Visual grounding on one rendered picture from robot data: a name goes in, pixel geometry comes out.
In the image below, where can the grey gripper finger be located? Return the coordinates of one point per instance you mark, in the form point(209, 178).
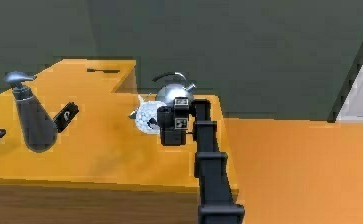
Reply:
point(152, 122)

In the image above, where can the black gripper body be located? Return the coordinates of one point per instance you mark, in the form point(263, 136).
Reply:
point(170, 136)

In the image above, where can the blue and white teapot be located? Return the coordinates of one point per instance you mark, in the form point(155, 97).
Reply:
point(144, 115)

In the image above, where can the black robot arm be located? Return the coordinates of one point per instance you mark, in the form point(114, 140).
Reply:
point(210, 173)

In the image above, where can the silver kettle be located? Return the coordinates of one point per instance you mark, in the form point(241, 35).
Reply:
point(169, 91)

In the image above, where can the orange wooden counter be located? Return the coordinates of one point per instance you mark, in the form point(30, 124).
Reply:
point(105, 156)

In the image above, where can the black remote control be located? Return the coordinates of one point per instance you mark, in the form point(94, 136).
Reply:
point(66, 116)

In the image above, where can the grey soap dispenser bottle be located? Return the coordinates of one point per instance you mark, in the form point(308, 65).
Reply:
point(35, 123)

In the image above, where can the white door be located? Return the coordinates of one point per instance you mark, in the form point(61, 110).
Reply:
point(359, 96)

